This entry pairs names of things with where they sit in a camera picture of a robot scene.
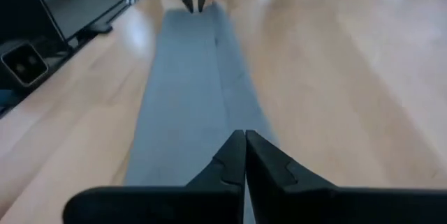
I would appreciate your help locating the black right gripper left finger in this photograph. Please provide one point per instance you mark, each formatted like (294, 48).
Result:
(195, 203)

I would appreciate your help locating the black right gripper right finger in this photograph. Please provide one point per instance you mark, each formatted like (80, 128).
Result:
(314, 206)

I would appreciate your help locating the grey towel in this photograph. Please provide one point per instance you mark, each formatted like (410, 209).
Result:
(188, 88)

